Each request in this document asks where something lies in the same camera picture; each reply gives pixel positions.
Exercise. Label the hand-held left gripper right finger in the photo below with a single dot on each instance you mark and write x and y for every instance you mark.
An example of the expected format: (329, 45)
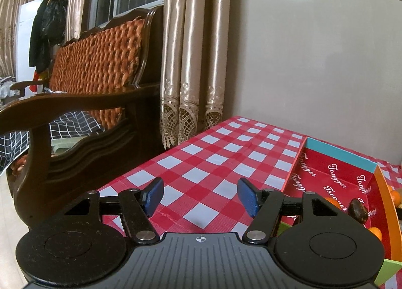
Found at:
(248, 196)

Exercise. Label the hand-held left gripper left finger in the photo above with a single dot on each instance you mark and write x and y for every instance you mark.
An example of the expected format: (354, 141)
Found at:
(154, 194)

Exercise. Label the red cardboard box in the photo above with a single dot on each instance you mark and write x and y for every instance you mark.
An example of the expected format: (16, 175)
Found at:
(326, 176)

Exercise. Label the small orange mandarin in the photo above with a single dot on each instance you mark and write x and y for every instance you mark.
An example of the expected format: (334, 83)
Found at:
(376, 233)
(395, 196)
(334, 205)

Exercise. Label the red white checked tablecloth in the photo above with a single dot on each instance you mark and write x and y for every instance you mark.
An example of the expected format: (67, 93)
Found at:
(204, 163)

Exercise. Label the pale green cloth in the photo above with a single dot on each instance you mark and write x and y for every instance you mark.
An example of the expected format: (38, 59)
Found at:
(64, 144)

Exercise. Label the black white checked blanket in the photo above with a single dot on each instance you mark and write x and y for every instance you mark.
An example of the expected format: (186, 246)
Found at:
(72, 125)

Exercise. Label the dark wooden sofa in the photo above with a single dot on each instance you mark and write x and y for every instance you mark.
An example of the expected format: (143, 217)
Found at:
(37, 157)

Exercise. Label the beige satin curtain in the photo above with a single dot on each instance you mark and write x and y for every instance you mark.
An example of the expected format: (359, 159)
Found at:
(191, 56)

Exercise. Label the orange woven sofa cushion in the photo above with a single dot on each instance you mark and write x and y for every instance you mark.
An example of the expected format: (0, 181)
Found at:
(97, 63)

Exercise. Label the black coat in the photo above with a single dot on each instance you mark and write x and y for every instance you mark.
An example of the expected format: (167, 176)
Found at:
(42, 31)

